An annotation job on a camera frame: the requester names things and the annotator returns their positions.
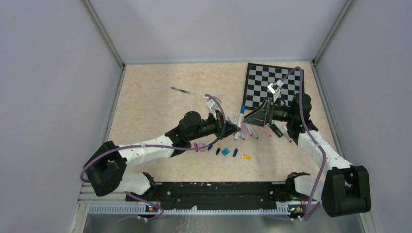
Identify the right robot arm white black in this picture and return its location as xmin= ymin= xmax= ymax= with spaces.
xmin=243 ymin=92 xmax=372 ymax=217

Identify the navy blue pen cap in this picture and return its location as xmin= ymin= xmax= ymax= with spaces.
xmin=232 ymin=148 xmax=238 ymax=157

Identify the pink eraser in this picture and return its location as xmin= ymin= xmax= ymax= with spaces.
xmin=261 ymin=127 xmax=272 ymax=137

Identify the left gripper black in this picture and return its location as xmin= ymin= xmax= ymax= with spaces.
xmin=189 ymin=110 xmax=240 ymax=141

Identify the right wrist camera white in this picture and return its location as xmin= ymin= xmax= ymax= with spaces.
xmin=267 ymin=80 xmax=284 ymax=103

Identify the white cable duct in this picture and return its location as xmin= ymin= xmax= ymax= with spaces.
xmin=88 ymin=203 xmax=290 ymax=215

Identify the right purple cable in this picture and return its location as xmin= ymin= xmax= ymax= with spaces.
xmin=280 ymin=67 xmax=327 ymax=222

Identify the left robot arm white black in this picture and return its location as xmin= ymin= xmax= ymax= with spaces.
xmin=83 ymin=110 xmax=240 ymax=201

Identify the teal highlighter cap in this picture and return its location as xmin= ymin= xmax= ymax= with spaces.
xmin=221 ymin=148 xmax=230 ymax=156

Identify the blue clear pen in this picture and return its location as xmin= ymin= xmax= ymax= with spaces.
xmin=234 ymin=105 xmax=245 ymax=140

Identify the black capped white marker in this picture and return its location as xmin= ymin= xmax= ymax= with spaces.
xmin=251 ymin=129 xmax=258 ymax=139

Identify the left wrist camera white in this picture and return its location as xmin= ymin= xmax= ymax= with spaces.
xmin=203 ymin=94 xmax=222 ymax=118

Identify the pink highlighter pen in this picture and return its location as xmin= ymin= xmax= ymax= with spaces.
xmin=240 ymin=123 xmax=250 ymax=140

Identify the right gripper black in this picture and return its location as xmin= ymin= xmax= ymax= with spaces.
xmin=243 ymin=97 xmax=295 ymax=127

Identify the dark thin pen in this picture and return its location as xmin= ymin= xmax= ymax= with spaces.
xmin=171 ymin=86 xmax=195 ymax=95

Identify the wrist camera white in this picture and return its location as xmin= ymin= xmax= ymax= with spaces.
xmin=203 ymin=94 xmax=222 ymax=118
xmin=267 ymin=80 xmax=284 ymax=103

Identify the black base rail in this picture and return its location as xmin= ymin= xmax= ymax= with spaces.
xmin=139 ymin=182 xmax=309 ymax=211

